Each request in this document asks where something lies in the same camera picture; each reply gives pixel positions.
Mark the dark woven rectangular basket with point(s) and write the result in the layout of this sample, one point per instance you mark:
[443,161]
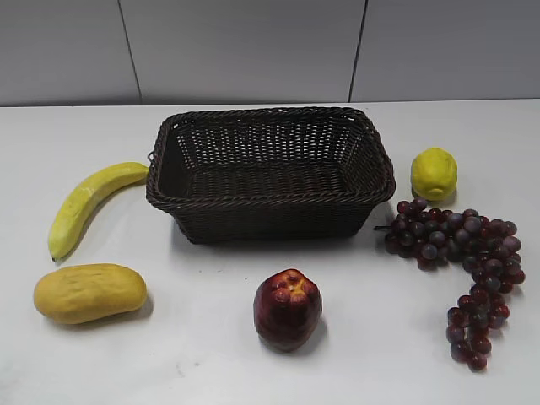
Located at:
[283,173]

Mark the purple grape bunch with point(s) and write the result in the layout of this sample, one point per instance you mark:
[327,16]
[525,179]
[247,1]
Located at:
[487,250]

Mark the dark red apple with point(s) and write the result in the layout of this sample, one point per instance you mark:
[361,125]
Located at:
[286,310]

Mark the yellow lemon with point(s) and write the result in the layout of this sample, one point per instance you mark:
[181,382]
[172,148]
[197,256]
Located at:
[434,174]

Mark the yellow banana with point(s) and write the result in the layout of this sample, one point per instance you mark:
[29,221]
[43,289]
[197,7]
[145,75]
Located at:
[84,199]

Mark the orange-yellow mango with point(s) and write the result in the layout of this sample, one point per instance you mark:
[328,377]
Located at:
[77,294]

